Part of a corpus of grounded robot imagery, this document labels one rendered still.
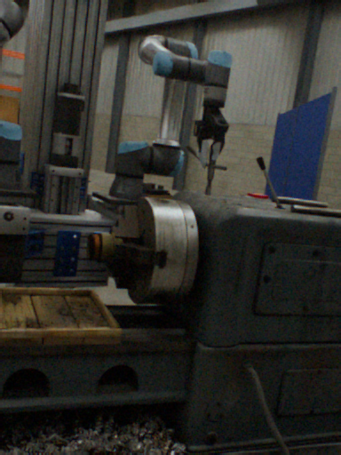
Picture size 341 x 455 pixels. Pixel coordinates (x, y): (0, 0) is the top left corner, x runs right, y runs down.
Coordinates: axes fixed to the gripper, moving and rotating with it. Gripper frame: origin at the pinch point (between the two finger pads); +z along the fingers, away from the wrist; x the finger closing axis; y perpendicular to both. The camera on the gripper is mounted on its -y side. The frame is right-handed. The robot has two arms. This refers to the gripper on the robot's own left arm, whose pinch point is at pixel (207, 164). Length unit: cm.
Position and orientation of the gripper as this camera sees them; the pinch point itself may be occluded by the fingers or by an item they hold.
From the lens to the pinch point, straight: 168.9
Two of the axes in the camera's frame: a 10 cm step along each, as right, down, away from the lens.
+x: -9.1, -0.7, -4.0
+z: -1.4, 9.8, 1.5
